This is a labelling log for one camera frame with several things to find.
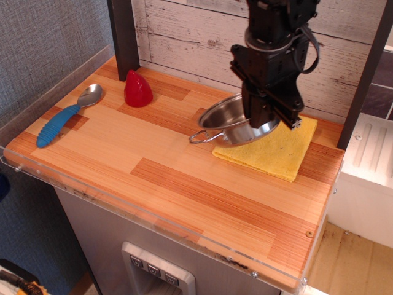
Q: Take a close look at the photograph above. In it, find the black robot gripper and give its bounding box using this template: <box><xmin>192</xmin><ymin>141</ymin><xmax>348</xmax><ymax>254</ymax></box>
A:
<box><xmin>231</xmin><ymin>33</ymin><xmax>305</xmax><ymax>130</ymax></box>

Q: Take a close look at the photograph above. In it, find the stainless steel two-handled pan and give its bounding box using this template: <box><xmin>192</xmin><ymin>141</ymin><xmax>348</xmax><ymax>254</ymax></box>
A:
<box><xmin>189</xmin><ymin>93</ymin><xmax>280</xmax><ymax>147</ymax></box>

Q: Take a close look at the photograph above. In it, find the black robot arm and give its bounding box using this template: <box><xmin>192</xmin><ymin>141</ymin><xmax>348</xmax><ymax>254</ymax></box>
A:
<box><xmin>230</xmin><ymin>1</ymin><xmax>320</xmax><ymax>130</ymax></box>

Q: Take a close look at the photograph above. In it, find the yellow folded cloth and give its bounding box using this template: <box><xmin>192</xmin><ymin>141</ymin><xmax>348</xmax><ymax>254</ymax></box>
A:
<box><xmin>212</xmin><ymin>117</ymin><xmax>317</xmax><ymax>183</ymax></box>

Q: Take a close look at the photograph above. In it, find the red plastic strawberry toy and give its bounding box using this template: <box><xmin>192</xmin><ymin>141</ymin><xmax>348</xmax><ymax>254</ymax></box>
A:
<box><xmin>124</xmin><ymin>70</ymin><xmax>154</xmax><ymax>108</ymax></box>

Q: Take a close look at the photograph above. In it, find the white toy sink unit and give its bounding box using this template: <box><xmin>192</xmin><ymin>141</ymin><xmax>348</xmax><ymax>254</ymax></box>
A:
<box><xmin>327</xmin><ymin>114</ymin><xmax>392</xmax><ymax>247</ymax></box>

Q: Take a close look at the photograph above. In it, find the clear acrylic edge guard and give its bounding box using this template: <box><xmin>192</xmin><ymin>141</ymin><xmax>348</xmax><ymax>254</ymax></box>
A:
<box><xmin>0</xmin><ymin>145</ymin><xmax>308</xmax><ymax>289</ymax></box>

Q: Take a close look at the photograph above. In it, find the silver dispenser panel with buttons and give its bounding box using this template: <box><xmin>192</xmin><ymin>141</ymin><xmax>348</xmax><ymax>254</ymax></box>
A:
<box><xmin>122</xmin><ymin>242</ymin><xmax>197</xmax><ymax>294</ymax></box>

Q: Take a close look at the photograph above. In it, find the grey toy fridge cabinet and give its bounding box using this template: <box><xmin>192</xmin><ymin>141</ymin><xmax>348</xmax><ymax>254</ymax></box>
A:
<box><xmin>55</xmin><ymin>189</ymin><xmax>280</xmax><ymax>294</ymax></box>

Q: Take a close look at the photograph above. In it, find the yellow object bottom left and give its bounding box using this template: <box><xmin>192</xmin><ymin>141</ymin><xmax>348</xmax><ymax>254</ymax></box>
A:
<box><xmin>17</xmin><ymin>280</ymin><xmax>47</xmax><ymax>295</ymax></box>

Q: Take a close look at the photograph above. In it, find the dark right vertical post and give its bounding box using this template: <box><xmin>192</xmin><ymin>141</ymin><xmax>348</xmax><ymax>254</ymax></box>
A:
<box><xmin>337</xmin><ymin>0</ymin><xmax>392</xmax><ymax>150</ymax></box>

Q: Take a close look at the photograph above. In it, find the dark vertical post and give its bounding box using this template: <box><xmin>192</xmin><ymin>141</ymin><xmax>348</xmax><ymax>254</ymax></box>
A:
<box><xmin>337</xmin><ymin>0</ymin><xmax>392</xmax><ymax>150</ymax></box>
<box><xmin>107</xmin><ymin>0</ymin><xmax>140</xmax><ymax>81</ymax></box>

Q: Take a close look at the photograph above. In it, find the dark left vertical post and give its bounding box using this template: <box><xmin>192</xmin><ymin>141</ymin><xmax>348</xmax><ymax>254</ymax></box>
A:
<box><xmin>107</xmin><ymin>0</ymin><xmax>140</xmax><ymax>81</ymax></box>

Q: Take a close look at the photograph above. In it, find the blue-handled metal spoon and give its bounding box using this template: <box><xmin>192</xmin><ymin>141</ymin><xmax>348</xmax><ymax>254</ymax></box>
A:
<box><xmin>36</xmin><ymin>84</ymin><xmax>103</xmax><ymax>148</ymax></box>

